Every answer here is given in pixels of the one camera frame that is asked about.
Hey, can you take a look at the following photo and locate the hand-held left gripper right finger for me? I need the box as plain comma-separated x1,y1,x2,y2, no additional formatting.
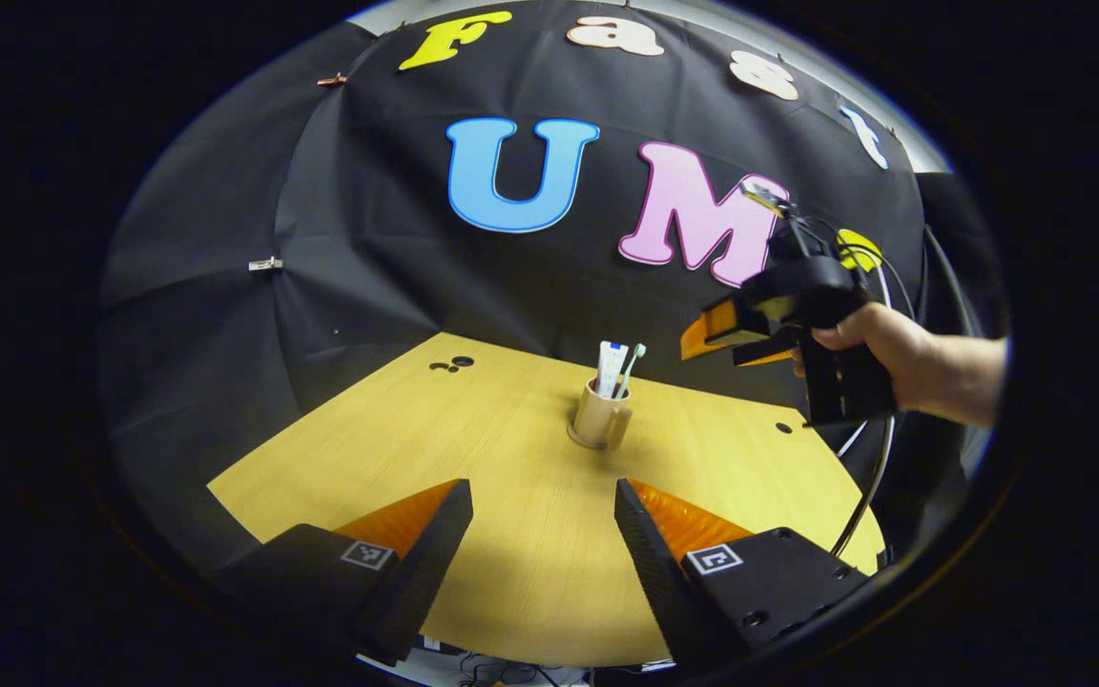
614,477,870,674

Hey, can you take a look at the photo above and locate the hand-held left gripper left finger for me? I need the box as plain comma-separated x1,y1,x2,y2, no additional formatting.
216,479,474,667

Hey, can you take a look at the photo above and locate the pale green toothbrush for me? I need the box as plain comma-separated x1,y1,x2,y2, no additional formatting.
614,343,648,400

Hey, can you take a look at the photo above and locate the white toothpaste tube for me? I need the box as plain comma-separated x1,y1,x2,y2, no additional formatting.
596,341,630,399

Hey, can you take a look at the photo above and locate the beige cup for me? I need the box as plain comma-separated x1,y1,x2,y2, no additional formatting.
570,377,633,449

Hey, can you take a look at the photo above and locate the wooden desktop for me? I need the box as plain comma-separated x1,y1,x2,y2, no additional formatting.
206,331,886,669

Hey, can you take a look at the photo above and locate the black backdrop cloth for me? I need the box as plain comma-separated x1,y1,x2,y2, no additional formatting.
96,0,1008,573

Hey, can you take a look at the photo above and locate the black cable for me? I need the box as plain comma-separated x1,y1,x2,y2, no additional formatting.
831,415,899,559

